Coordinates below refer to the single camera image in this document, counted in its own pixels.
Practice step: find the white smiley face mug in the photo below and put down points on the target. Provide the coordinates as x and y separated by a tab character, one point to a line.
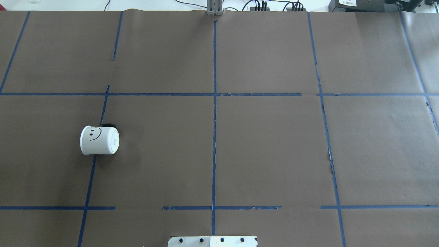
100	140

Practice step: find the brown paper table cover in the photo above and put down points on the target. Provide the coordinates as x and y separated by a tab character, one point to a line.
309	129

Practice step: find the black power strip left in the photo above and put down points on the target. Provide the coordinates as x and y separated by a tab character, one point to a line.
259	6

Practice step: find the black power strip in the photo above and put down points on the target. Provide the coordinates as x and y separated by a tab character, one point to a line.
295	6
259	6

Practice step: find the white metal plate with holes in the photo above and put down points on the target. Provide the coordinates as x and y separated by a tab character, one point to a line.
213	241

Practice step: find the black power strip right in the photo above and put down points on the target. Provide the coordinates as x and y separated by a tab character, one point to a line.
295	6

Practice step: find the black device with label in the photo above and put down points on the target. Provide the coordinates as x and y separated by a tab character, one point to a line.
373	5

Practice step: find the grey aluminium profile post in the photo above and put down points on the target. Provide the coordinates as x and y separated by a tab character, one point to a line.
214	7

